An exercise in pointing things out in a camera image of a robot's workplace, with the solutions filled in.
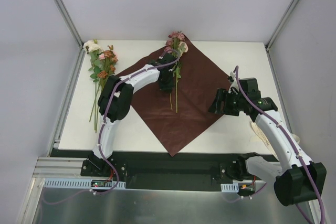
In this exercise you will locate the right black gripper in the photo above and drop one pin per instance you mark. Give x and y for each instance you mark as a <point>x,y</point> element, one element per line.
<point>223,101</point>

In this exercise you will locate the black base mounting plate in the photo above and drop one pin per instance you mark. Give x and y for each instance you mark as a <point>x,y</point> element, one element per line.
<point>169,181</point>

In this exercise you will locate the aluminium frame post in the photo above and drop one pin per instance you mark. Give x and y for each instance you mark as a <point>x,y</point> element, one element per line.
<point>69,22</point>
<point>284,19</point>

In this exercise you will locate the white rose stem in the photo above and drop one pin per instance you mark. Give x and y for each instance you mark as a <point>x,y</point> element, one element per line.
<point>94,50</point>

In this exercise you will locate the right aluminium frame post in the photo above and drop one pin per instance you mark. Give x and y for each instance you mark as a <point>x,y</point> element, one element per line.
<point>284,19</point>

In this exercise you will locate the left aluminium frame post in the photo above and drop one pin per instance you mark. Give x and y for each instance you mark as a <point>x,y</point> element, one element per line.
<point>69,22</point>

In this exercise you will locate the orange brown rose stem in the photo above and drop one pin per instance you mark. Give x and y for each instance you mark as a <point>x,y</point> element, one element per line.
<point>107,66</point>

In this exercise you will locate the mauve rose stem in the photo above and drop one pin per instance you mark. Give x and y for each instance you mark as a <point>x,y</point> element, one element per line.
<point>172,45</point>

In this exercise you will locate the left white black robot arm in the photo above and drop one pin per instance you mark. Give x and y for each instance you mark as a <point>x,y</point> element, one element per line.
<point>116,98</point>

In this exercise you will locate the light pink rose stem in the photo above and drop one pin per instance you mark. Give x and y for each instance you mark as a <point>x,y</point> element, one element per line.
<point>183,48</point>

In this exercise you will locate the right white cable duct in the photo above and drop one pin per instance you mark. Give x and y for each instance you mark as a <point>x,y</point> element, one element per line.
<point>230,188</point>

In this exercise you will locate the white cable duct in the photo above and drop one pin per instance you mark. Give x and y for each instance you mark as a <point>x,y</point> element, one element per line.
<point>75,183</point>
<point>230,188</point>

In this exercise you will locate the cream printed ribbon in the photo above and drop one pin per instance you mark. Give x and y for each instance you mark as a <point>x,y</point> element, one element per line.
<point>260,137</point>

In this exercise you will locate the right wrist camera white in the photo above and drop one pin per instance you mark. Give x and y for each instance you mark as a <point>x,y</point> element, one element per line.
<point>233,80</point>

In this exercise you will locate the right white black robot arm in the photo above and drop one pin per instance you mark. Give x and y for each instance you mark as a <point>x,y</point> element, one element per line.
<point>299,179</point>

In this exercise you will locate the aluminium front rail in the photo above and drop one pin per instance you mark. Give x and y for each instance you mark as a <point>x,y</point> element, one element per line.
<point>57,165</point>

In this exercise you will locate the left white cable duct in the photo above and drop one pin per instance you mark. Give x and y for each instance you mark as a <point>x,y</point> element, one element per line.
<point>75,183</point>

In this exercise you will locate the small pink rose stem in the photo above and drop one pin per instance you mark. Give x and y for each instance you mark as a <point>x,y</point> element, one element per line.
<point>101,57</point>

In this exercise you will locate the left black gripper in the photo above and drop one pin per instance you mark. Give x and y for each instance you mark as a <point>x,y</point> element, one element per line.
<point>166,82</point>

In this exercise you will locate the dark red wrapping cloth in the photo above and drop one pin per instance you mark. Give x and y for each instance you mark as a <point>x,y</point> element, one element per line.
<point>178,121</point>

